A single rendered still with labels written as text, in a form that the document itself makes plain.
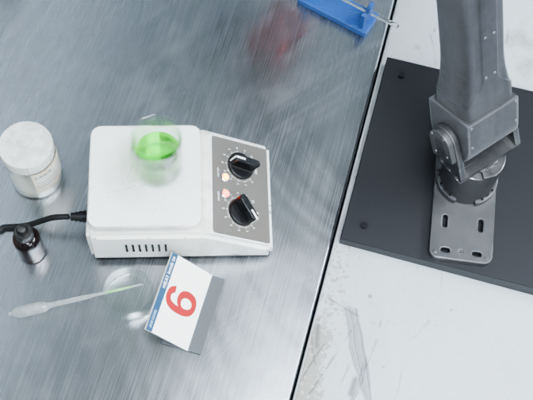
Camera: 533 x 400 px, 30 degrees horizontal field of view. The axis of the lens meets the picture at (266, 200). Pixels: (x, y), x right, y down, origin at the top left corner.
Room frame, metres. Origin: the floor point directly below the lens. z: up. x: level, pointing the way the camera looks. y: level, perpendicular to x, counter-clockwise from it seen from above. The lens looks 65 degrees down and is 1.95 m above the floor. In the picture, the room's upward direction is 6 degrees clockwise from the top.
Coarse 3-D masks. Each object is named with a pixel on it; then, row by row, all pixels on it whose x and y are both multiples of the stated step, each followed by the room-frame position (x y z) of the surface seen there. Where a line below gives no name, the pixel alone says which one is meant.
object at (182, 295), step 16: (176, 272) 0.37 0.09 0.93; (192, 272) 0.37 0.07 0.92; (176, 288) 0.35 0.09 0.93; (192, 288) 0.36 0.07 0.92; (176, 304) 0.33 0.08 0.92; (192, 304) 0.34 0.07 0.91; (160, 320) 0.31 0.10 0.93; (176, 320) 0.32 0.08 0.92; (192, 320) 0.32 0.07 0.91; (176, 336) 0.30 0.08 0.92
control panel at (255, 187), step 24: (216, 144) 0.51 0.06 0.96; (240, 144) 0.52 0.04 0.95; (216, 168) 0.48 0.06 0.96; (264, 168) 0.50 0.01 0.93; (216, 192) 0.45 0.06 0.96; (240, 192) 0.46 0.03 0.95; (264, 192) 0.47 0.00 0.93; (216, 216) 0.42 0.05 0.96; (264, 216) 0.44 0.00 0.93; (264, 240) 0.41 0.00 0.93
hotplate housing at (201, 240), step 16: (208, 144) 0.51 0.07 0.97; (256, 144) 0.53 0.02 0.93; (208, 160) 0.49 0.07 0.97; (208, 176) 0.47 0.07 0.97; (208, 192) 0.45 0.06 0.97; (208, 208) 0.43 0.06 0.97; (208, 224) 0.41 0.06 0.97; (96, 240) 0.38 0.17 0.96; (112, 240) 0.38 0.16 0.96; (128, 240) 0.39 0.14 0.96; (144, 240) 0.39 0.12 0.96; (160, 240) 0.39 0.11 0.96; (176, 240) 0.39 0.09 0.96; (192, 240) 0.39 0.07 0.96; (208, 240) 0.40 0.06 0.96; (224, 240) 0.40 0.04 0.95; (240, 240) 0.41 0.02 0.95; (96, 256) 0.38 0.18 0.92; (112, 256) 0.38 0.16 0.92; (128, 256) 0.38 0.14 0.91; (144, 256) 0.39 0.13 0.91; (160, 256) 0.39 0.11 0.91
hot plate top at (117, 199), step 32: (96, 128) 0.50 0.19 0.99; (128, 128) 0.51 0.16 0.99; (192, 128) 0.51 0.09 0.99; (96, 160) 0.46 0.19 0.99; (128, 160) 0.47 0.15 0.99; (192, 160) 0.47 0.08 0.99; (96, 192) 0.43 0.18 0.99; (128, 192) 0.43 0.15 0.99; (160, 192) 0.43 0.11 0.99; (192, 192) 0.44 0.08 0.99; (96, 224) 0.39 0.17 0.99; (128, 224) 0.39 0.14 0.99; (160, 224) 0.40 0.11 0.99; (192, 224) 0.40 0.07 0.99
